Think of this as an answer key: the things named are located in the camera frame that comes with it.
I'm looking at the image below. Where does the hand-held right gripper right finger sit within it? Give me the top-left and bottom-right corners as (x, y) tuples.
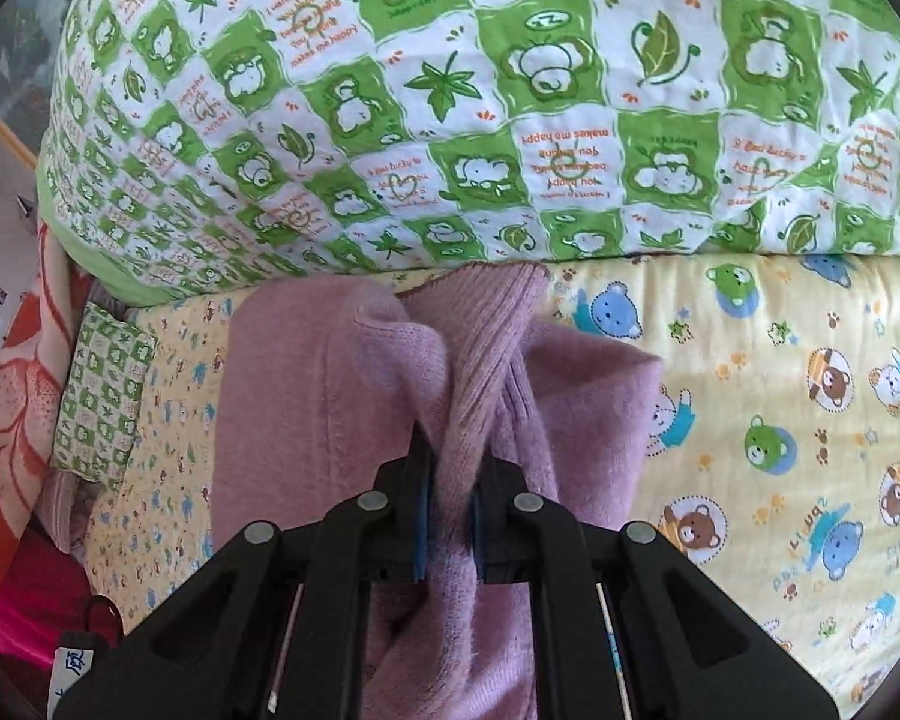
(472, 459), (842, 720)

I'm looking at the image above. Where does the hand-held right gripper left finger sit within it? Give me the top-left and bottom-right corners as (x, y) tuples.
(45, 421), (436, 720)

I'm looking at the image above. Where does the purple knit sweater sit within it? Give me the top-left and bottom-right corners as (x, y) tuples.
(210, 262), (666, 720)

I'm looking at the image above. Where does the yellow bear print bed sheet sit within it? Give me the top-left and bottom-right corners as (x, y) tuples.
(82, 251), (900, 720)

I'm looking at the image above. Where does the small green checkered pillow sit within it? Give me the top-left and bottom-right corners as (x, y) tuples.
(51, 301), (158, 482)

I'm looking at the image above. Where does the grey striped cloth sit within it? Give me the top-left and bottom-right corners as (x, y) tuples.
(47, 471), (102, 560)

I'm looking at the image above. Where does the red cloth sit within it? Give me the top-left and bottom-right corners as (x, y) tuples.
(0, 568), (122, 670)

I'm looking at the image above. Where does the orange floral blanket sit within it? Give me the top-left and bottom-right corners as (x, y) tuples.
(0, 223), (92, 593)

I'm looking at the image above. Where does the green checkered printed quilt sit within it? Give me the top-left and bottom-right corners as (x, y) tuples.
(36, 0), (900, 302)

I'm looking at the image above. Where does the dark strap with white label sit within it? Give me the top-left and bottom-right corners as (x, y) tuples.
(55, 595), (122, 700)

